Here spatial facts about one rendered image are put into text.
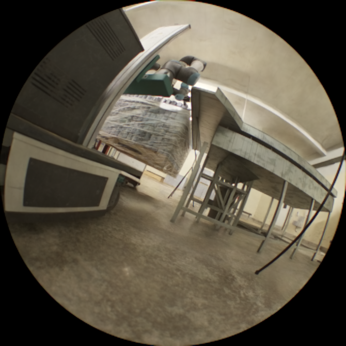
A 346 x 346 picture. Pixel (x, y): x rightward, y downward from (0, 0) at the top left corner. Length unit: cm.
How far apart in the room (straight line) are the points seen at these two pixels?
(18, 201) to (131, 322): 40
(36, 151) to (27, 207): 16
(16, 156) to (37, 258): 26
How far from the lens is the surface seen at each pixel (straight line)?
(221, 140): 122
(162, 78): 75
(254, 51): 477
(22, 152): 37
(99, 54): 53
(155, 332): 38
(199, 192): 861
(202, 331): 44
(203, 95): 108
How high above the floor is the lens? 34
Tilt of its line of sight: 4 degrees up
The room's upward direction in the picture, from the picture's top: 24 degrees clockwise
